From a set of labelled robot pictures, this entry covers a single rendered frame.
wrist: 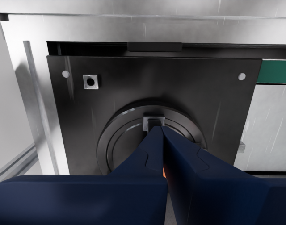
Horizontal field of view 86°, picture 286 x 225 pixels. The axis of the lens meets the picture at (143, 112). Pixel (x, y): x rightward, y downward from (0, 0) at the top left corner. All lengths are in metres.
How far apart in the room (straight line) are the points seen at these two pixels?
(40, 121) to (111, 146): 0.11
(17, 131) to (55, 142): 0.18
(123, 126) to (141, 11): 0.12
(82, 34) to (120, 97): 0.08
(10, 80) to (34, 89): 0.15
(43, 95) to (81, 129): 0.06
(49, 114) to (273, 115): 0.34
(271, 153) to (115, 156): 0.28
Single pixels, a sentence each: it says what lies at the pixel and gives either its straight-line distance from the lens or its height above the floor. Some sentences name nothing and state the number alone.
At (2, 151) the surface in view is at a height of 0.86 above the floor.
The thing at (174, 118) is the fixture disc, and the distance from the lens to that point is 0.17.
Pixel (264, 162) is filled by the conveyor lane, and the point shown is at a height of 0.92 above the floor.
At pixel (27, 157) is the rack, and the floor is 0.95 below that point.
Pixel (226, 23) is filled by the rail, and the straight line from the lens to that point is 0.22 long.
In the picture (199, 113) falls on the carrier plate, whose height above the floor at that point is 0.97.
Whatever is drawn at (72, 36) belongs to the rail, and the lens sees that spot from 0.20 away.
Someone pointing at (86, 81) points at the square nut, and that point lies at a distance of 0.18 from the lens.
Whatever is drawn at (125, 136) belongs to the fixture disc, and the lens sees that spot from 0.18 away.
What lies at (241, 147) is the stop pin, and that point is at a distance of 0.26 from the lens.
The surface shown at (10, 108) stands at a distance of 0.40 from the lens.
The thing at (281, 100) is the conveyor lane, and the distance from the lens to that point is 0.32.
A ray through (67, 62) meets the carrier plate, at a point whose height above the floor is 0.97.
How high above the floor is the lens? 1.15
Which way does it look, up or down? 69 degrees down
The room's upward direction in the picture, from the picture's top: 179 degrees counter-clockwise
